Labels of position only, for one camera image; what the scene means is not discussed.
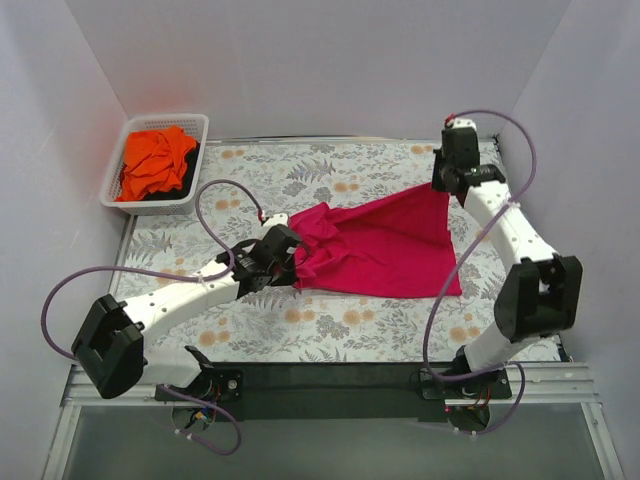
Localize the magenta t shirt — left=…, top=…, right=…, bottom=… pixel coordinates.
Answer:
left=289, top=184, right=456, bottom=299

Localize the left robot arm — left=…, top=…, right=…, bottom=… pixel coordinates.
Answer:
left=72, top=224, right=309, bottom=400

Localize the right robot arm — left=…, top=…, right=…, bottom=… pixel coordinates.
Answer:
left=421, top=118, right=583, bottom=398

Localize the floral patterned table mat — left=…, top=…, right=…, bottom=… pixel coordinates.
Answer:
left=114, top=141, right=505, bottom=362

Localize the black t shirt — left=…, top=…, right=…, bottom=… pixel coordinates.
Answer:
left=143, top=143, right=201, bottom=201

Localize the orange t shirt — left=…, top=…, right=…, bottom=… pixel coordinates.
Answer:
left=116, top=126, right=198, bottom=202

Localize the white plastic laundry basket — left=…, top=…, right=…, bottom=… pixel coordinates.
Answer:
left=100, top=113, right=209, bottom=216

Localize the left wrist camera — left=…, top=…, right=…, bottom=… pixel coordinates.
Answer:
left=261, top=213, right=289, bottom=229

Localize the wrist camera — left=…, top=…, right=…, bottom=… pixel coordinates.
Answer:
left=261, top=213, right=289, bottom=229
left=444, top=116, right=477, bottom=131

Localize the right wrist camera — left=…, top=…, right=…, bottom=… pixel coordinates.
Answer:
left=444, top=116, right=477, bottom=131

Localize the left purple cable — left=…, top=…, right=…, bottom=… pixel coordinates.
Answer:
left=40, top=179, right=266, bottom=456

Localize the purple cable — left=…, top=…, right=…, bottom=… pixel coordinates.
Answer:
left=40, top=179, right=266, bottom=456
left=422, top=108, right=539, bottom=436

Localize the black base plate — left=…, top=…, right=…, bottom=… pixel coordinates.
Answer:
left=154, top=363, right=512, bottom=422

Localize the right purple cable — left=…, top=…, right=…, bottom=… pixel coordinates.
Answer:
left=422, top=108, right=539, bottom=436

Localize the aluminium frame rail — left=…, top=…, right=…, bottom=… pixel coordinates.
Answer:
left=42, top=362, right=624, bottom=479

